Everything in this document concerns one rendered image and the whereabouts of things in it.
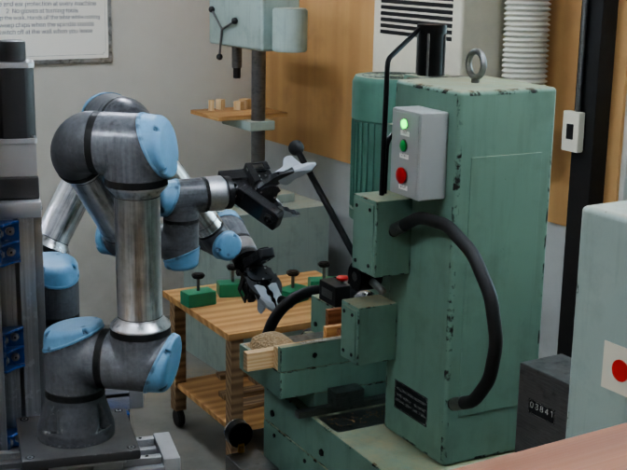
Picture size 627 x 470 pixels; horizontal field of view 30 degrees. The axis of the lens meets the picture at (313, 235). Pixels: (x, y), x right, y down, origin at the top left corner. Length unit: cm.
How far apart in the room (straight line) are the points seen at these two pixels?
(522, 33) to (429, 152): 187
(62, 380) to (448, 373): 73
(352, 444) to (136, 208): 65
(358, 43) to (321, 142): 54
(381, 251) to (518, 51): 181
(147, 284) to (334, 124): 305
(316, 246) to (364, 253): 275
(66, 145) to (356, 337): 67
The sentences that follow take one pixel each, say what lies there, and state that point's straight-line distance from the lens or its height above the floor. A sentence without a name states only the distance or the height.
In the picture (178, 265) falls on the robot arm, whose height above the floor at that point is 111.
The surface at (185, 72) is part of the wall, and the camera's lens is 562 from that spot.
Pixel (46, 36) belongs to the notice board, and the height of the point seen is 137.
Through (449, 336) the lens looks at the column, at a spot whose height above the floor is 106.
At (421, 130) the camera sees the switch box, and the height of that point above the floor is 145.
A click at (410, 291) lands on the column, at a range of 229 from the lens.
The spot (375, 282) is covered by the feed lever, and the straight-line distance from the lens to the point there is 234.
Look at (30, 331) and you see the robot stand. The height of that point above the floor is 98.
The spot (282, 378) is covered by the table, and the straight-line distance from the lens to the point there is 246.
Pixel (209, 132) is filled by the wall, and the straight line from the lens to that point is 571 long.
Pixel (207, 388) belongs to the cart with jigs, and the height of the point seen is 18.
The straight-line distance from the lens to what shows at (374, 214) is 222.
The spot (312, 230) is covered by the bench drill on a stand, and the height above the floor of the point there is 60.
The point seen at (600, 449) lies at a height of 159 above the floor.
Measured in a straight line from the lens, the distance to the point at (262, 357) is 247.
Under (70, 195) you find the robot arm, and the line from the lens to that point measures 289.
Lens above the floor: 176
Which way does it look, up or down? 14 degrees down
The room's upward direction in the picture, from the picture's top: 1 degrees clockwise
